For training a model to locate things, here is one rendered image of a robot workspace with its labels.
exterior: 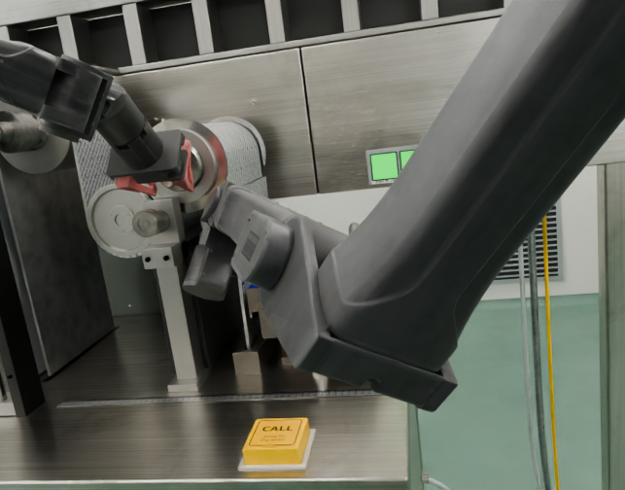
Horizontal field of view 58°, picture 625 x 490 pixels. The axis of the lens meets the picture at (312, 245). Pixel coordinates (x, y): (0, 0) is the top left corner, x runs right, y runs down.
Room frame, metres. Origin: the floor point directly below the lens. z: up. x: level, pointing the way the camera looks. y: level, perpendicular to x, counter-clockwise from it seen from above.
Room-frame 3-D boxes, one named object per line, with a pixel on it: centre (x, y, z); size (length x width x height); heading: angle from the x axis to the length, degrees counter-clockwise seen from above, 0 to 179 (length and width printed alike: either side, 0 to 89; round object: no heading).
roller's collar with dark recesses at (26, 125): (0.92, 0.44, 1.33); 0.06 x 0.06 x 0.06; 79
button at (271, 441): (0.63, 0.07, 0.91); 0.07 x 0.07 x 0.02; 79
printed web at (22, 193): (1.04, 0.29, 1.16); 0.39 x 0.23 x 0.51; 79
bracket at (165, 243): (0.86, 0.23, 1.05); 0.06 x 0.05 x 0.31; 169
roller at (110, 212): (1.04, 0.28, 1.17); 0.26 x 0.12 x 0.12; 169
